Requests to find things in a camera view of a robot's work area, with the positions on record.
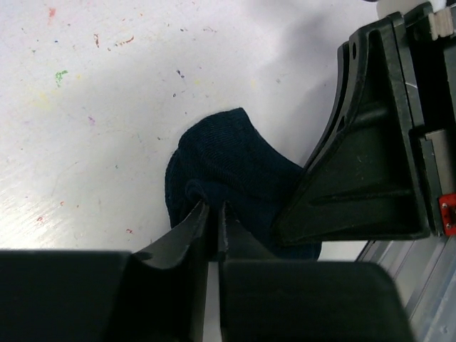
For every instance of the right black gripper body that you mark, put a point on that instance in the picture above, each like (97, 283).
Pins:
(431, 36)

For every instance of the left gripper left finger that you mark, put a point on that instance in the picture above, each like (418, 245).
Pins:
(155, 294)

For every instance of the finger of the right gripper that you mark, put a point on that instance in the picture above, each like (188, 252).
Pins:
(362, 180)

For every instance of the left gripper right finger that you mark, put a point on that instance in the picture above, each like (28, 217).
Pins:
(263, 298)

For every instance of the dark navy sock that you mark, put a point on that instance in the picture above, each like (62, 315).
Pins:
(223, 159)

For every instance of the aluminium table frame rail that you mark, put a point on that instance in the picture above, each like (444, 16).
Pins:
(424, 273)

